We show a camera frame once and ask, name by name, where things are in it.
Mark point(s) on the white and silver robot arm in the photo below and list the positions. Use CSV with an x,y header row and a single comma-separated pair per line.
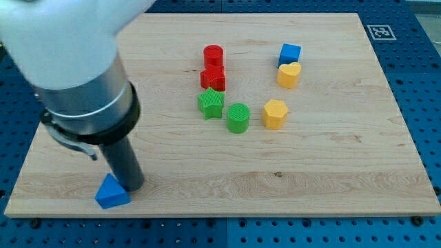
x,y
68,52

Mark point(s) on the wooden board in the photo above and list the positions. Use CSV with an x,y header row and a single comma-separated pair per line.
x,y
344,150

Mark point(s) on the green cylinder block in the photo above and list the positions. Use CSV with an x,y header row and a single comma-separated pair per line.
x,y
238,116

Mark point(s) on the yellow heart block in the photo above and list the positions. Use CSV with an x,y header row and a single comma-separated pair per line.
x,y
288,75

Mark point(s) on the yellow hexagon block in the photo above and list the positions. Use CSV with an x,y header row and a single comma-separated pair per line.
x,y
274,114

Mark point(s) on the white fiducial marker tag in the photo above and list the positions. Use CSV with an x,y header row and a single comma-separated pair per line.
x,y
381,32

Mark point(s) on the blue cube block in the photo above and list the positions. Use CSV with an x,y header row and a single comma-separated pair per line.
x,y
289,53

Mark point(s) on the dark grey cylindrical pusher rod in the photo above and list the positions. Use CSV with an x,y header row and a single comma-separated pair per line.
x,y
122,160

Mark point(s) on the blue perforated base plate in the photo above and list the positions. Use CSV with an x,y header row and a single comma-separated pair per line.
x,y
411,64

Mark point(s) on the red star block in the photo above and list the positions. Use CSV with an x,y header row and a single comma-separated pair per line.
x,y
213,76

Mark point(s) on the red cylinder block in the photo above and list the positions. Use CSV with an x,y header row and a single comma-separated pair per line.
x,y
213,55

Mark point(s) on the green star block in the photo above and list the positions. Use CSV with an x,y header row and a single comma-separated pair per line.
x,y
211,103

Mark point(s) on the blue triangle block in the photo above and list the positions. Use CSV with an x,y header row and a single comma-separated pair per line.
x,y
111,193

